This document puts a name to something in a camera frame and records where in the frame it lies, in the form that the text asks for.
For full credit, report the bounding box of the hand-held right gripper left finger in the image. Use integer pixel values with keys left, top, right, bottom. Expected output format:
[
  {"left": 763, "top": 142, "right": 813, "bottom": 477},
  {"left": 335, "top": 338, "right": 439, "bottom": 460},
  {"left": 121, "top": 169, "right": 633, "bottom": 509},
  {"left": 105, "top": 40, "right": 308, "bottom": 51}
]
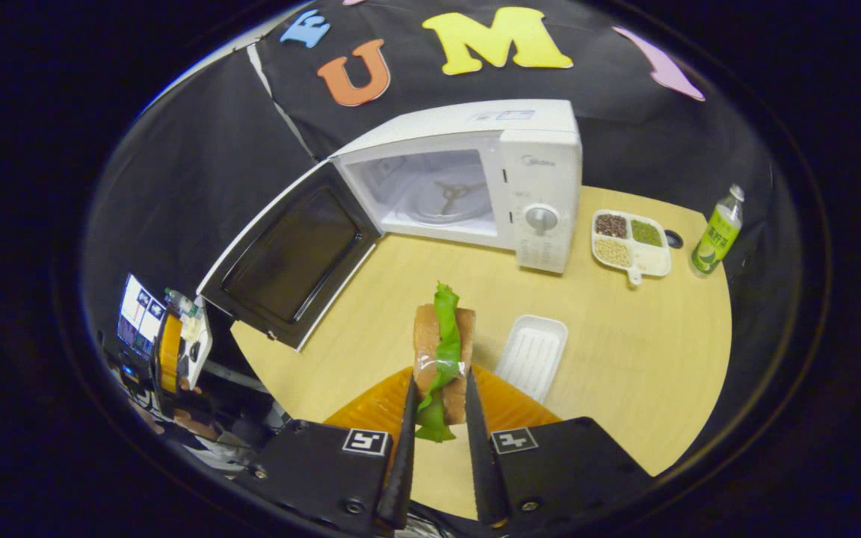
[{"left": 232, "top": 366, "right": 422, "bottom": 537}]

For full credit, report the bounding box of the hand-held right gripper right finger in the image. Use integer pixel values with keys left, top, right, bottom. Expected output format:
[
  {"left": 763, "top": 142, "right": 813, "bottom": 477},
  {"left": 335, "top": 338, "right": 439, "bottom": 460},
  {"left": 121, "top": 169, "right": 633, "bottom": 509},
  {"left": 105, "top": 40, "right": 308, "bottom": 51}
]
[{"left": 463, "top": 364, "right": 657, "bottom": 529}]

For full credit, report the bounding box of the lettuce sandwich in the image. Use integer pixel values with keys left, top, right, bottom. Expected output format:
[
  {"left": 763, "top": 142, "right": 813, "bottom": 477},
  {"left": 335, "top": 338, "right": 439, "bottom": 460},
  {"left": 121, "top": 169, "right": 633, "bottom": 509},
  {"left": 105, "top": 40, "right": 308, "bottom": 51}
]
[{"left": 412, "top": 282, "right": 476, "bottom": 443}]

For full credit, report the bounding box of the white microwave oven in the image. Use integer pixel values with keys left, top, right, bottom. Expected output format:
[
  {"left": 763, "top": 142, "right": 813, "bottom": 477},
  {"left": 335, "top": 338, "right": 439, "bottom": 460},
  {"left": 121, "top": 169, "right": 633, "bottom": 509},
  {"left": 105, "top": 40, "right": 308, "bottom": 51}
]
[{"left": 197, "top": 99, "right": 583, "bottom": 350}]

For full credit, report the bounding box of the white rectangular food tray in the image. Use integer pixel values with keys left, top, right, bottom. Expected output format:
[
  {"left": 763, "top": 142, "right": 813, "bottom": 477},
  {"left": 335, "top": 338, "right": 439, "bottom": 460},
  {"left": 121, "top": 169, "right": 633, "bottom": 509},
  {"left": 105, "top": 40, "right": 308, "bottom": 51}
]
[{"left": 494, "top": 314, "right": 570, "bottom": 404}]

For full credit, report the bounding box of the glass microwave turntable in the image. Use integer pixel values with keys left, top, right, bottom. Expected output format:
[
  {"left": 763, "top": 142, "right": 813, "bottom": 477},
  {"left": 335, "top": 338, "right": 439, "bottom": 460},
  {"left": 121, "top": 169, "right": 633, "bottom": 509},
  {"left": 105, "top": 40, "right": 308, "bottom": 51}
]
[{"left": 393, "top": 179, "right": 495, "bottom": 226}]

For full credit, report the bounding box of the black backdrop cloth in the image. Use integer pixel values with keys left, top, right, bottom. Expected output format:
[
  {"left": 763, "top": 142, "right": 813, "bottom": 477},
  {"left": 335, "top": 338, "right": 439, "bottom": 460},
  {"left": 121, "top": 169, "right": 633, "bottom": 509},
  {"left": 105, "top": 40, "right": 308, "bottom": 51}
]
[{"left": 79, "top": 0, "right": 801, "bottom": 464}]

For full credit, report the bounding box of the divided plate of beans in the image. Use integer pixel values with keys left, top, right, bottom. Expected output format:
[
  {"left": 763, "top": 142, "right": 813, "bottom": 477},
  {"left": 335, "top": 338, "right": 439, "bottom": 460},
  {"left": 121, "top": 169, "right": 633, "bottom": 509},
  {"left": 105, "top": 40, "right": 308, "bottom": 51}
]
[{"left": 591, "top": 209, "right": 672, "bottom": 286}]

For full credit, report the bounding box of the green drink bottle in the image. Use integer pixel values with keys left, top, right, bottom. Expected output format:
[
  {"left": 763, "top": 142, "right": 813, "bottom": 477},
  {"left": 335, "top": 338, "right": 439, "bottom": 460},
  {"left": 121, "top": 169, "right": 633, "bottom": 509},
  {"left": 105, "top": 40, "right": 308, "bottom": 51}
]
[{"left": 690, "top": 185, "right": 745, "bottom": 277}]

